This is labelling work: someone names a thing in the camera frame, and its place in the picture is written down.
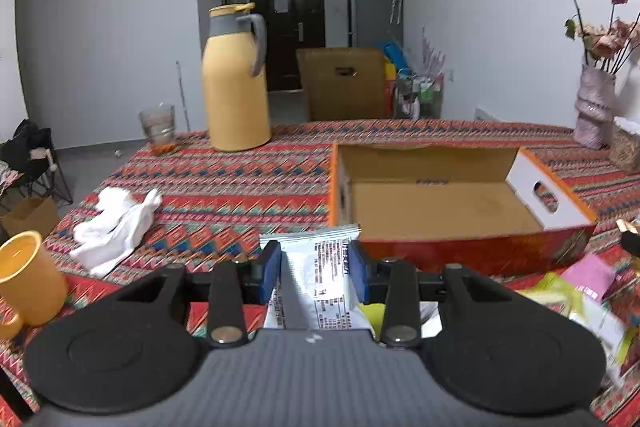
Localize white snack packet black text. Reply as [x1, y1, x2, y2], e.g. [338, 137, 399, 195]
[260, 225, 372, 331]

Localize patterned red tablecloth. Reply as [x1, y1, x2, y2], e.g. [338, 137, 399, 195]
[0, 118, 640, 427]

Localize orange cardboard tray box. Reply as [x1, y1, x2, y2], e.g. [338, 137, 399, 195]
[329, 144, 597, 277]

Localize yellow thermos jug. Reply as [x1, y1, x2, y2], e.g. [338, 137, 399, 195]
[202, 2, 271, 152]

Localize white crumpled cloth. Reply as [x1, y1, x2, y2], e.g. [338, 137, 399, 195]
[70, 187, 162, 277]

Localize glass cup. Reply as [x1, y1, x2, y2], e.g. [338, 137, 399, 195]
[139, 103, 177, 155]

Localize wooden chair back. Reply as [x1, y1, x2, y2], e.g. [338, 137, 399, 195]
[296, 48, 386, 121]

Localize pink snack packet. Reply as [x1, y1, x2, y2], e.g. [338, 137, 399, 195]
[561, 254, 616, 303]

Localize small cardboard box on floor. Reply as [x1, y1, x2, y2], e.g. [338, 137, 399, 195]
[1, 197, 60, 237]

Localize yellow plastic mug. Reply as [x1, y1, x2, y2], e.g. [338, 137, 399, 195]
[0, 231, 68, 340]

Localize black folding chair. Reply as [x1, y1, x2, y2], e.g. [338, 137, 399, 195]
[1, 119, 74, 204]

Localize dark entrance door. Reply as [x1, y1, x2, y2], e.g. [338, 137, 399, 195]
[252, 0, 326, 92]

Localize pink textured vase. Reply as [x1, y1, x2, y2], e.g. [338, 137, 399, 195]
[573, 65, 615, 150]

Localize woven tissue box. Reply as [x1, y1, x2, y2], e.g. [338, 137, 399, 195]
[610, 117, 640, 173]

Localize dried pink roses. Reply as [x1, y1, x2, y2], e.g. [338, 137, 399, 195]
[549, 0, 640, 76]

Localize wire basket with bottles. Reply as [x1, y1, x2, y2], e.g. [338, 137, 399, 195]
[394, 74, 444, 120]

